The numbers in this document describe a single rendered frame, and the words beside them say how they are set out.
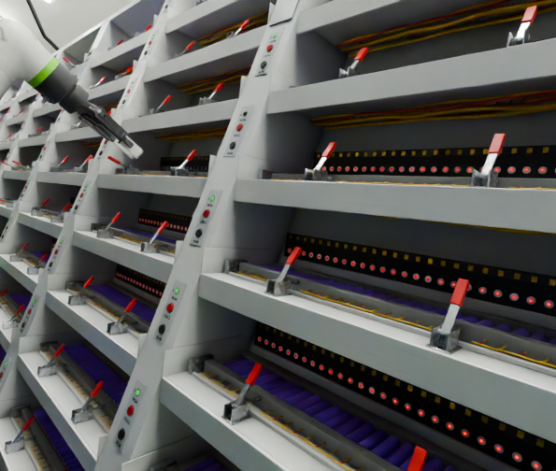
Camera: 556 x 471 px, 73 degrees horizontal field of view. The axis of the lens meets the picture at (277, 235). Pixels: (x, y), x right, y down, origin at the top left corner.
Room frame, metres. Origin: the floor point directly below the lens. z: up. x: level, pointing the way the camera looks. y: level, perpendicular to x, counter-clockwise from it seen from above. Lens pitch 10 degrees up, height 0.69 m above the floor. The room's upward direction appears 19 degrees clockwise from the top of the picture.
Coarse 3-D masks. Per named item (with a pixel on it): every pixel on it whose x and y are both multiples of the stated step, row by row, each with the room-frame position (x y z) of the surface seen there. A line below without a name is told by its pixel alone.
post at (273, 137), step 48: (288, 48) 0.73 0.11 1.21; (336, 48) 0.84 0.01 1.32; (240, 96) 0.79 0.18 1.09; (240, 144) 0.75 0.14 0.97; (288, 144) 0.80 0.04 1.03; (240, 240) 0.78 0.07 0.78; (192, 288) 0.73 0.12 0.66; (192, 336) 0.75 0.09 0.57; (144, 432) 0.73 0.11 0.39; (192, 432) 0.82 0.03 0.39
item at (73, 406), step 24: (48, 336) 1.25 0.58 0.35; (72, 336) 1.31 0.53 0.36; (24, 360) 1.18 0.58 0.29; (48, 360) 1.18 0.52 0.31; (72, 360) 1.17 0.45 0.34; (96, 360) 1.18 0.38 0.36; (48, 384) 1.06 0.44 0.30; (72, 384) 1.07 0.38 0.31; (96, 384) 1.04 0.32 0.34; (120, 384) 1.06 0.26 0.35; (48, 408) 1.01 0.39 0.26; (72, 408) 0.96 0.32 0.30; (96, 408) 0.94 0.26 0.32; (72, 432) 0.89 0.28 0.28; (96, 432) 0.88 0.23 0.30; (96, 456) 0.81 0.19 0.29
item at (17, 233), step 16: (112, 32) 1.72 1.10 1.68; (96, 48) 1.70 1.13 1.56; (80, 80) 1.70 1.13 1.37; (96, 80) 1.74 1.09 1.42; (112, 80) 1.79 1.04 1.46; (64, 112) 1.70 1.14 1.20; (64, 144) 1.73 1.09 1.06; (80, 144) 1.78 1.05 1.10; (48, 160) 1.71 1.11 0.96; (80, 160) 1.80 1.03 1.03; (32, 176) 1.73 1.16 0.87; (32, 192) 1.71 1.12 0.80; (48, 192) 1.75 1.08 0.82; (64, 192) 1.80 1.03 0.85; (16, 208) 1.73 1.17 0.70; (16, 224) 1.71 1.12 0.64; (16, 240) 1.72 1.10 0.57; (32, 240) 1.77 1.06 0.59; (48, 240) 1.81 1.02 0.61; (0, 272) 1.72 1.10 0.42
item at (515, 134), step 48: (432, 48) 0.72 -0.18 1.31; (480, 48) 0.65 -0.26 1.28; (192, 96) 1.35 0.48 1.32; (192, 144) 1.26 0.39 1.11; (336, 144) 0.83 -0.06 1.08; (384, 144) 0.75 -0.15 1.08; (432, 144) 0.68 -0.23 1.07; (480, 144) 0.62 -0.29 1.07; (528, 144) 0.56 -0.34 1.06; (336, 240) 0.78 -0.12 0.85; (384, 240) 0.70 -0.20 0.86; (432, 240) 0.64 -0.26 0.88; (480, 240) 0.59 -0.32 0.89; (528, 240) 0.54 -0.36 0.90; (384, 288) 0.68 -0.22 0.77
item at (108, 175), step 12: (216, 156) 0.79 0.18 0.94; (108, 168) 1.23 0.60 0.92; (120, 168) 1.23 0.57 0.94; (144, 168) 1.31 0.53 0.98; (108, 180) 1.15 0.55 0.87; (120, 180) 1.10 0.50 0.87; (132, 180) 1.04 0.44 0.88; (144, 180) 0.99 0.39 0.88; (156, 180) 0.95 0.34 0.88; (168, 180) 0.91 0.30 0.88; (180, 180) 0.87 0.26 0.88; (192, 180) 0.83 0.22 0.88; (204, 180) 0.80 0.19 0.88; (144, 192) 1.00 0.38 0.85; (156, 192) 0.95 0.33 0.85; (168, 192) 0.91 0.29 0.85; (180, 192) 0.87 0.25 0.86; (192, 192) 0.84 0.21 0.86
